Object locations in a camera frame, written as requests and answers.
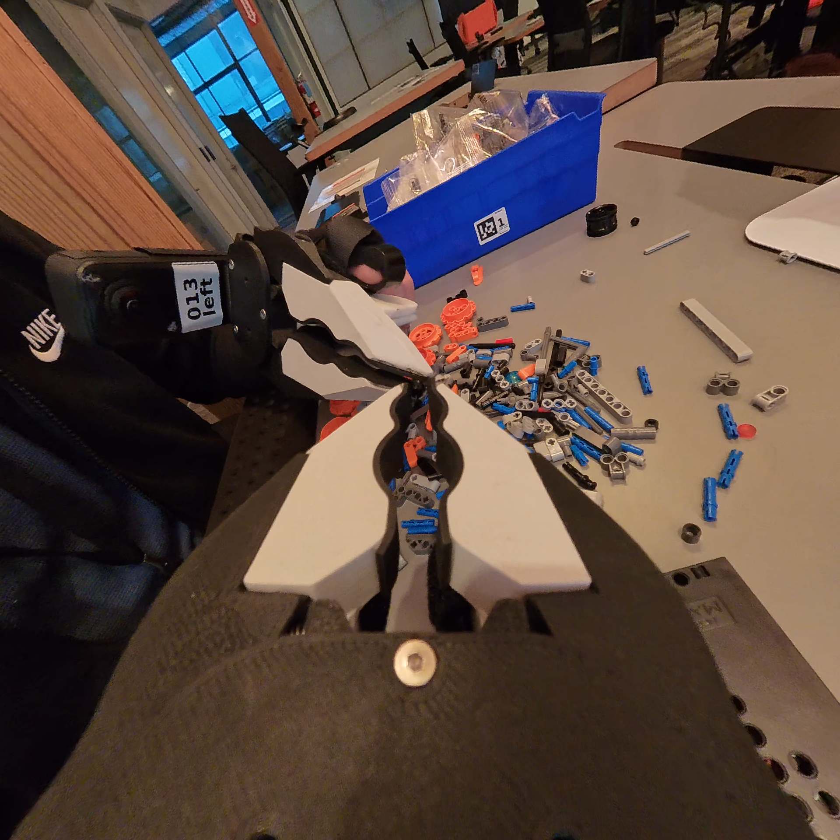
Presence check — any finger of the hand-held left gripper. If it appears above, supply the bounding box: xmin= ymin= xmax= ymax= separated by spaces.
xmin=281 ymin=264 xmax=437 ymax=382
xmin=281 ymin=331 xmax=411 ymax=403

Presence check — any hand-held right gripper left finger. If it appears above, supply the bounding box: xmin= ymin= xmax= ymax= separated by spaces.
xmin=243 ymin=384 xmax=411 ymax=632

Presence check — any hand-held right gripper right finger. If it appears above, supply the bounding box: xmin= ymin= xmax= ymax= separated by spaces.
xmin=427 ymin=382 xmax=593 ymax=631

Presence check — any pile of small building pieces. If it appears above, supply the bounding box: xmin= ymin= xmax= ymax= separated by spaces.
xmin=387 ymin=298 xmax=660 ymax=572

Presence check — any black perforated hub box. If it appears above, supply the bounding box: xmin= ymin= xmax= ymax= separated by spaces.
xmin=663 ymin=556 xmax=840 ymax=840

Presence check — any person's left forearm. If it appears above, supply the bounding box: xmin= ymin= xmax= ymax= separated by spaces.
xmin=98 ymin=338 xmax=263 ymax=411

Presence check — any person's left hand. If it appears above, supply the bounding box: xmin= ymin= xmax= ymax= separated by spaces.
xmin=350 ymin=261 xmax=416 ymax=298

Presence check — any orange plastic panels and gear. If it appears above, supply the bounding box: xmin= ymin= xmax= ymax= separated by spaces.
xmin=408 ymin=322 xmax=442 ymax=365

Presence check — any orange gear wheel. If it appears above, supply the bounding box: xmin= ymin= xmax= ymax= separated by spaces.
xmin=320 ymin=398 xmax=368 ymax=444
xmin=441 ymin=297 xmax=480 ymax=342

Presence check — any white paper sheet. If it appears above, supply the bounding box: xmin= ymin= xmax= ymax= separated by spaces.
xmin=308 ymin=157 xmax=382 ymax=214

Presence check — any black office chair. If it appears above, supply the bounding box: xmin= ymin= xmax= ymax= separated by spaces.
xmin=220 ymin=108 xmax=309 ymax=211

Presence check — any pile of clear plastic bags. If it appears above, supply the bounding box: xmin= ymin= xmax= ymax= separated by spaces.
xmin=381 ymin=88 xmax=564 ymax=212

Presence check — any wooden-edged desk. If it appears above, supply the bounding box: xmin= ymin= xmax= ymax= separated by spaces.
xmin=303 ymin=58 xmax=468 ymax=165

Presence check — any person's blue shirt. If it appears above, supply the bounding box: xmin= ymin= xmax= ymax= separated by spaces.
xmin=0 ymin=420 xmax=198 ymax=647

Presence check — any blue tagged parts bin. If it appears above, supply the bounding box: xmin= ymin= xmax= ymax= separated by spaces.
xmin=363 ymin=90 xmax=605 ymax=286

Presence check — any large window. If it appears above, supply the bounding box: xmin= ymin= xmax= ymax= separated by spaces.
xmin=151 ymin=10 xmax=290 ymax=152

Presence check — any long grey beam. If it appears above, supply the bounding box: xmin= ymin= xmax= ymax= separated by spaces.
xmin=680 ymin=298 xmax=753 ymax=363

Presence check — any orange plastic case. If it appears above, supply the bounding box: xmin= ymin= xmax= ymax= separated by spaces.
xmin=456 ymin=0 xmax=500 ymax=47

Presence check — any white book stand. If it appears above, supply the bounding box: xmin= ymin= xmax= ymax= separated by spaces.
xmin=745 ymin=176 xmax=840 ymax=271

